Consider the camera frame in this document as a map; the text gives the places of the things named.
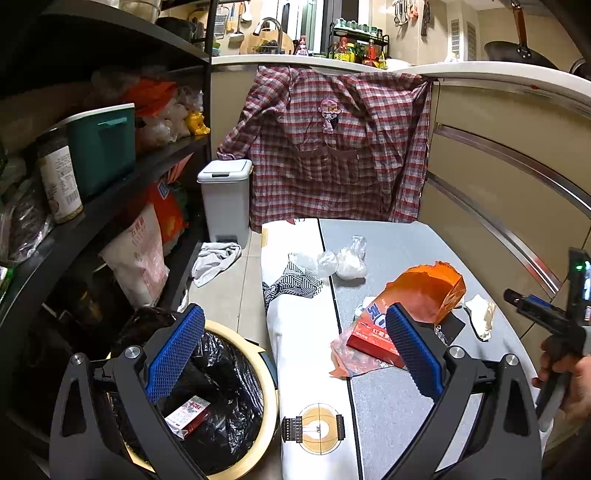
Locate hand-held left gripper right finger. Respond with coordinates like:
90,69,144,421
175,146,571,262
385,302,543,480

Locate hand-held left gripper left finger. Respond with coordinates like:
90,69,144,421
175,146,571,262
48,304,206,480

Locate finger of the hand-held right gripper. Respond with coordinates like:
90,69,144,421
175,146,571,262
503,288,571,321
531,312,583,342

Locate red cardboard box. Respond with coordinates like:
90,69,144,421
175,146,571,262
346,302,407,367

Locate black square wrapper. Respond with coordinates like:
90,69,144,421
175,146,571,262
431,318,466,347

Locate black bin liner bag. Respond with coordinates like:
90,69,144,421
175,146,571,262
111,307,266,476

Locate orange snack bag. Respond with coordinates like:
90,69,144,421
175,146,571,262
369,261,467,324

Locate round beige trash bin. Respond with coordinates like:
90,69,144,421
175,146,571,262
111,318,280,478

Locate person's right hand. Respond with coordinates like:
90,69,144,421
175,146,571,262
532,354,591,424

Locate crumpled white tissue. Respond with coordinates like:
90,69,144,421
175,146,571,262
463,295,496,342

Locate red and white packet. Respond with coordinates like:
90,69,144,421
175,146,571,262
165,395,213,439

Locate white floor rag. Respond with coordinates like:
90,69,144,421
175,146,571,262
190,241,242,288

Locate white rice sack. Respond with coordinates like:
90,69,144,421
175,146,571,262
99,203,171,308

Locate clear crumpled plastic bag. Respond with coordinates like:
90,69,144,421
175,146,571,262
336,235,368,280

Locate white printed cloth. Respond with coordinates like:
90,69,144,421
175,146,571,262
261,218,370,480

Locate orange printed sack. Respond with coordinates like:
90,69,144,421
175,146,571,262
148,180,190,257

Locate white pedal bin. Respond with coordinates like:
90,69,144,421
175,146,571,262
197,159,254,243

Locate beige kitchen cabinet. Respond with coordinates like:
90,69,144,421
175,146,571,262
425,78,591,352

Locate dark food packet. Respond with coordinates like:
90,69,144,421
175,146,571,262
0,180,54,264

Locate white labelled canister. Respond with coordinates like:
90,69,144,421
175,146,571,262
36,131,85,224

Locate red plaid shirt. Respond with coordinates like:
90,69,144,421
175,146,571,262
217,65,432,224

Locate teal storage box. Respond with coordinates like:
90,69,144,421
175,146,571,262
55,104,137,199

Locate white plastic bags bundle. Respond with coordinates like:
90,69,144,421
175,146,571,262
136,88,204,148

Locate white kitchen counter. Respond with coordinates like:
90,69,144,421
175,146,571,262
210,54,591,109

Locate black wok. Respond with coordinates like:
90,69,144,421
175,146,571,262
484,0,559,70

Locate orange plastic bag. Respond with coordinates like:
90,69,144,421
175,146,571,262
122,78,178,118

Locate row of condiment bottles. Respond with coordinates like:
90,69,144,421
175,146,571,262
330,37,387,69

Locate black metal shelf rack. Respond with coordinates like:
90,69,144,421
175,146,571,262
0,0,220,467

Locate hanging metal utensils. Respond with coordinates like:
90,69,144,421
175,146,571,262
392,0,419,26

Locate black spice rack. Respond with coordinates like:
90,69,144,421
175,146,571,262
328,18,389,70

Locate dark cooking pot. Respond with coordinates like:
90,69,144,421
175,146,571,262
154,17,197,42

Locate wooden cutting board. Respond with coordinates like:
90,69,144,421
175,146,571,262
240,28,295,55

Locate chrome faucet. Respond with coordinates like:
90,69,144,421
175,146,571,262
253,17,284,54

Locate hanging spatula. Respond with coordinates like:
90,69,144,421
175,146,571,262
229,2,246,37

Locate steel pot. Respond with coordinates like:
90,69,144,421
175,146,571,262
117,0,162,24

